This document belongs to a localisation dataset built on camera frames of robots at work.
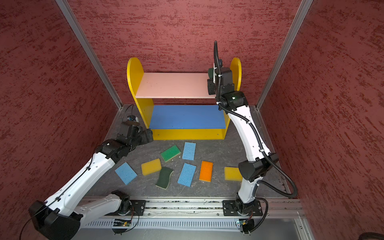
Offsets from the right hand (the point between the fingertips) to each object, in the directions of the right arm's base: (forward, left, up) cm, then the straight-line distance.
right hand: (215, 82), depth 73 cm
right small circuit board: (-54, -11, -44) cm, 71 cm away
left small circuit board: (-52, +49, -45) cm, 85 cm away
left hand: (-17, +38, -22) cm, 47 cm away
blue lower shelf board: (+2, +16, -28) cm, 32 cm away
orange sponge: (-29, +5, -43) cm, 52 cm away
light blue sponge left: (-29, +52, -40) cm, 72 cm away
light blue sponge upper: (-16, +15, -42) cm, 47 cm away
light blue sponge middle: (-30, +16, -42) cm, 54 cm away
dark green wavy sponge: (-32, +29, -41) cm, 60 cm away
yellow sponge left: (-25, +38, -41) cm, 61 cm away
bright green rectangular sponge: (-17, +27, -40) cm, 51 cm away
